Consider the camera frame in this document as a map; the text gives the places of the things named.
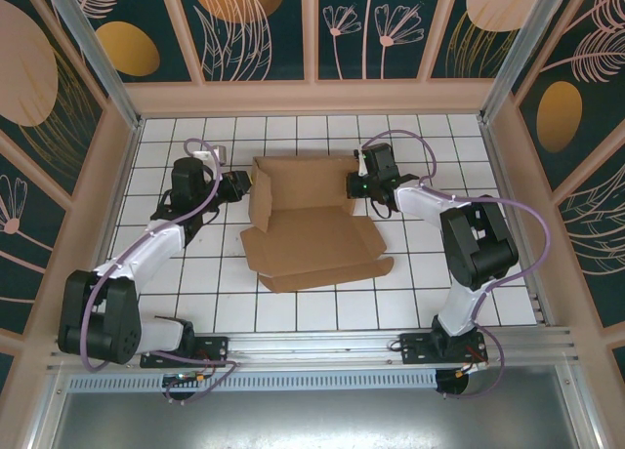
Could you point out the brown cardboard box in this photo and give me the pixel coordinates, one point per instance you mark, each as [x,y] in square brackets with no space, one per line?
[312,244]

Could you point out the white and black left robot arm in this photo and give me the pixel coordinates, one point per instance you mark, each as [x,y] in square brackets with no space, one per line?
[146,251]

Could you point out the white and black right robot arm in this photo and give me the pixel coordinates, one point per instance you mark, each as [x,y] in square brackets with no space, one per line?
[420,202]

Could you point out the grey metal sheet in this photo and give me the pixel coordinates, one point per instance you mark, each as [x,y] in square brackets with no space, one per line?
[312,420]

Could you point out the aluminium table side rail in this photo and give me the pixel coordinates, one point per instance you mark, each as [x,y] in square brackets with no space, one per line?
[123,175]
[499,175]

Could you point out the aluminium frame post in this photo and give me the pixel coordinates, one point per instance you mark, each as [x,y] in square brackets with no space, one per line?
[91,53]
[525,53]

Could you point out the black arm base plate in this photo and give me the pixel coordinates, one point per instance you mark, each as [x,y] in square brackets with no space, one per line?
[215,346]
[415,349]

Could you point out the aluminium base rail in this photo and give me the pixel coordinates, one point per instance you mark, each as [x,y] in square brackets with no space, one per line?
[312,346]

